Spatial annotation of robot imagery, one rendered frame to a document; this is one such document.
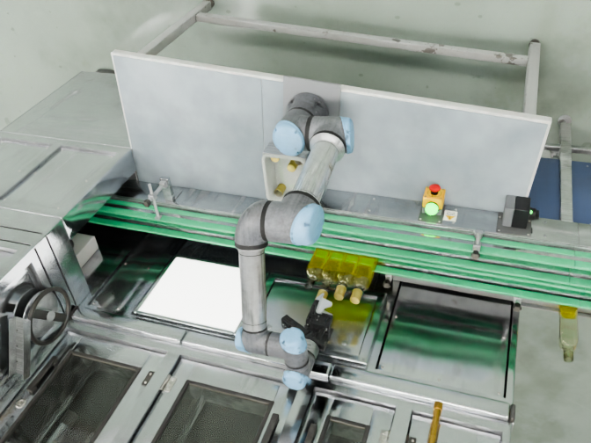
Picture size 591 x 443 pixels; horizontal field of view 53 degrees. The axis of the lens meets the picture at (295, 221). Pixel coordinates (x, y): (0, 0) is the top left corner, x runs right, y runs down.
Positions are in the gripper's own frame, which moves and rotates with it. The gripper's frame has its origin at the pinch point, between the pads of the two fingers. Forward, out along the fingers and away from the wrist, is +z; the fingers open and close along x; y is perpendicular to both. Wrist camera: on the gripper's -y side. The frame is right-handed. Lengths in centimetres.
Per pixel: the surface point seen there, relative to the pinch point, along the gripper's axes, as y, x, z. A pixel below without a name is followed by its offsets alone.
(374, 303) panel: 15.8, -12.5, 14.8
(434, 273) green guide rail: 35.0, -3.1, 26.3
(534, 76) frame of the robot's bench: 58, 49, 84
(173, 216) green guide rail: -70, 3, 26
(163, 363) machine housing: -49, -16, -29
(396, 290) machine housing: 21.8, -14.8, 25.8
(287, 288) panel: -18.1, -13.0, 14.0
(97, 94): -141, 21, 86
